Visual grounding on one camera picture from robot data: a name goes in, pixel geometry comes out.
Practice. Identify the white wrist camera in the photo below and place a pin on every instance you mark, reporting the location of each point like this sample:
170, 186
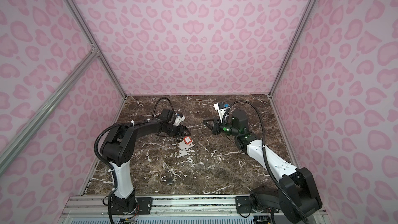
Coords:
178, 119
221, 108

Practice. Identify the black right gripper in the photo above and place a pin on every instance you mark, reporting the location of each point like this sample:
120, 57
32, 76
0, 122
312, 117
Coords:
216, 128

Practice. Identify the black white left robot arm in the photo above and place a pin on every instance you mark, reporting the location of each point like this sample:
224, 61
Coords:
115, 147

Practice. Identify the aluminium diagonal frame bar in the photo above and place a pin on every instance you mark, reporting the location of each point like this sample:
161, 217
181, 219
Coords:
21, 139

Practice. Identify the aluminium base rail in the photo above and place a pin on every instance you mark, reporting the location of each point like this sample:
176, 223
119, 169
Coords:
174, 209

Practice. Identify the small black padlock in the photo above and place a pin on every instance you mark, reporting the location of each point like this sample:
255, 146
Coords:
168, 180

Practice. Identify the red padlock with steel shackle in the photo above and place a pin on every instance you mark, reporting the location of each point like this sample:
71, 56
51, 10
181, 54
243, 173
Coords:
187, 140

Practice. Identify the aluminium corner frame post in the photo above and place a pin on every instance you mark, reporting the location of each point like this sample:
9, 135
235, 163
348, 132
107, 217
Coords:
299, 30
83, 25

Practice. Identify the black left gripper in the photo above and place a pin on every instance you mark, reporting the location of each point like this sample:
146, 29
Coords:
180, 133

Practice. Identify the aluminium corner frame post right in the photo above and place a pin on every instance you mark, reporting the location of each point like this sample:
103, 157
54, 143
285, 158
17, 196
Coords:
299, 30

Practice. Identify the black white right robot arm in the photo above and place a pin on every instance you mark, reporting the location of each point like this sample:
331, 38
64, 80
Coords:
295, 192

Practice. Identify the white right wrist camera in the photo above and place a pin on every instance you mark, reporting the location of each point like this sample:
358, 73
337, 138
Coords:
221, 108

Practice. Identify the aluminium corner frame post left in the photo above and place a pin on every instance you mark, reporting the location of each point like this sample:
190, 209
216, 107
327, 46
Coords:
83, 25

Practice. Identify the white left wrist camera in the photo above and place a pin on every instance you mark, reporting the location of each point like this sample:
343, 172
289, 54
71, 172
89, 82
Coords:
178, 119

